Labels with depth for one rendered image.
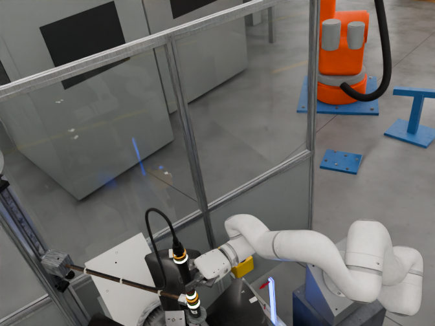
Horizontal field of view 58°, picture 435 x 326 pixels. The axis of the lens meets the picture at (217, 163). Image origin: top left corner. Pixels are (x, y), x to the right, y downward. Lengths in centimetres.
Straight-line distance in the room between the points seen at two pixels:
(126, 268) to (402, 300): 106
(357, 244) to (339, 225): 241
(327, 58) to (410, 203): 196
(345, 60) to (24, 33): 331
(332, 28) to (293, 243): 375
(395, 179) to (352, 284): 301
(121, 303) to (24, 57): 233
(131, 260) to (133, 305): 18
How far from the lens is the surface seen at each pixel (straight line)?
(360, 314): 196
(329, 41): 471
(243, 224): 132
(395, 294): 149
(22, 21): 350
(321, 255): 109
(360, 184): 394
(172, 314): 159
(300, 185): 277
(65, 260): 175
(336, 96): 499
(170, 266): 156
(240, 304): 167
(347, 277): 110
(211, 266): 137
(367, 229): 114
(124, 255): 174
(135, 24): 400
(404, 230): 360
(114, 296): 176
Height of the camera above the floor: 259
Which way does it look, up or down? 38 degrees down
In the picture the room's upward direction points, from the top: 9 degrees counter-clockwise
